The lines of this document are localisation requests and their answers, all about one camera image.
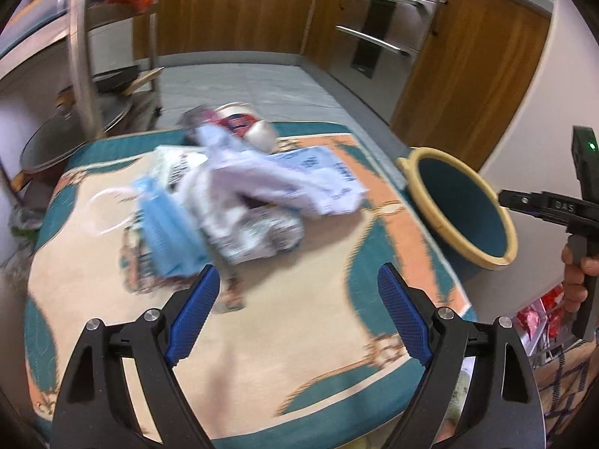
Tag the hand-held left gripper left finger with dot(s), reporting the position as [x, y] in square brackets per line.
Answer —
[199, 308]

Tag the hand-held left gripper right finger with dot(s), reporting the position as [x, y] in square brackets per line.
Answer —
[397, 308]

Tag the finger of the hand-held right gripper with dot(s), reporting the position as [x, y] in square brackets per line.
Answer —
[519, 202]

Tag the teal bin with yellow rim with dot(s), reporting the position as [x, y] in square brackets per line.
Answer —
[463, 210]

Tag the blue face mask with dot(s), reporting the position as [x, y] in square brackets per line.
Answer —
[168, 234]

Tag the black and white printed wrapper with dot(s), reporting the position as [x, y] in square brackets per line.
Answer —
[252, 238]

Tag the white printed paper sheet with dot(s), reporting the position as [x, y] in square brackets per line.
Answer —
[332, 177]

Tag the purple strawberry snack wrapper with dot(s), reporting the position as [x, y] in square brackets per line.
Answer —
[199, 121]

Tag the person's right hand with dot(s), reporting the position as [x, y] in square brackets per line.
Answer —
[573, 290]

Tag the patterned teal and peach cloth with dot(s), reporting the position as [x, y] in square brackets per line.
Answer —
[290, 336]

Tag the red snack packets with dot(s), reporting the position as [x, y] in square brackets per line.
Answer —
[531, 318]

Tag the wooden kitchen cabinets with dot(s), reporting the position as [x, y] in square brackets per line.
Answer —
[468, 79]

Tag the clear plastic bag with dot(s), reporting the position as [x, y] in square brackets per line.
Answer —
[25, 222]

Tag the round dark pan lid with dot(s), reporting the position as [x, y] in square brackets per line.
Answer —
[61, 142]

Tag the stainless steel oven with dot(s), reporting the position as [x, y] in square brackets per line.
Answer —
[379, 28]

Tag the black tray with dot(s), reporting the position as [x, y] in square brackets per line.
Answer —
[117, 79]

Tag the steel tube rack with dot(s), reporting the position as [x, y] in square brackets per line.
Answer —
[79, 46]

